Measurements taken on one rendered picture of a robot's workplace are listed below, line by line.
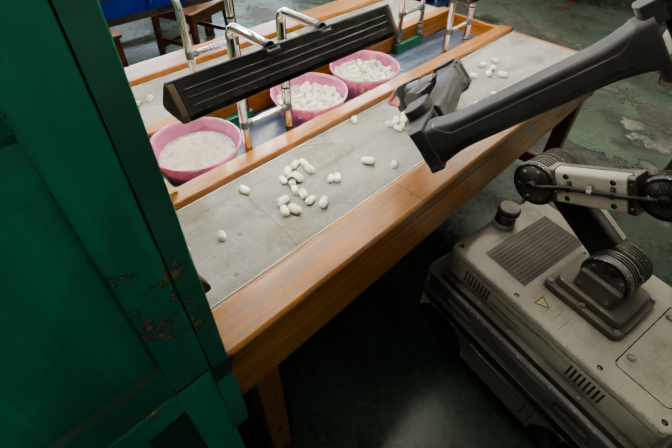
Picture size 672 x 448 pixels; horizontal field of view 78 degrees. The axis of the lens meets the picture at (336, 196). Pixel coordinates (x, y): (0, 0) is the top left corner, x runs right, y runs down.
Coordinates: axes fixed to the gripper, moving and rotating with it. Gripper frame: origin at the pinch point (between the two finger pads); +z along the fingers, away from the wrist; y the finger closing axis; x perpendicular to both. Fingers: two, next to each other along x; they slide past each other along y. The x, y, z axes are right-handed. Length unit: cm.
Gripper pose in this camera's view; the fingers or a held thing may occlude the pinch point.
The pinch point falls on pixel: (390, 102)
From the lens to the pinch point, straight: 128.8
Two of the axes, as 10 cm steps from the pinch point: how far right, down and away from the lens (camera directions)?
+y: -7.0, 4.8, -5.2
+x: 4.5, 8.7, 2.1
